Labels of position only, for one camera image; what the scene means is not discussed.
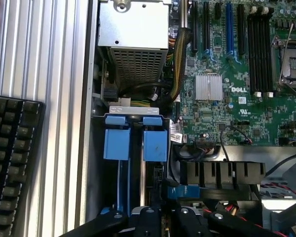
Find black RAM slot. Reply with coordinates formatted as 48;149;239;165
265;7;275;97
254;14;262;93
259;6;269;93
247;6;259;97

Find long black expansion slot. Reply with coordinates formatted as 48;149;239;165
190;0;199;54
203;1;211;51
237;3;246;56

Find blue expansion slot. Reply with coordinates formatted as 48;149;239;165
225;2;234;55

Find short black expansion slot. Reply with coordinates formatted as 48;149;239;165
214;3;222;21

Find blue plastic latch tab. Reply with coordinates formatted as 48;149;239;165
166;185;201;199

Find black slotted plastic shroud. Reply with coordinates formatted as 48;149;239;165
179;159;266;191

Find open grey PC case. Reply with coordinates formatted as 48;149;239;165
74;0;296;237

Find green Dell motherboard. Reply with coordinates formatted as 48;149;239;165
167;0;296;149

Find silver chipset heat sink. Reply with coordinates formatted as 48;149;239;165
194;74;224;101

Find black keyboard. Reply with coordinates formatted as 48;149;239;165
0;93;47;237

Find metal CPU socket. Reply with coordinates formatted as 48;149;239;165
272;34;296;92

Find grey metal power supply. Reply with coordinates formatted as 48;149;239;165
97;0;173;90

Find silver locking lever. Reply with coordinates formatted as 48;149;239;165
278;23;295;83

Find thin black red wire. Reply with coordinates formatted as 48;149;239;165
219;125;254;162

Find red and black twisted wires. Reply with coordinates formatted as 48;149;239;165
260;181;296;198

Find thick black cable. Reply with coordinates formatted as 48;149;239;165
264;151;296;176

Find black disk wire connector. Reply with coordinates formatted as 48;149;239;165
104;88;117;101

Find braided yellow black cable bundle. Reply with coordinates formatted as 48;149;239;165
169;27;192;104

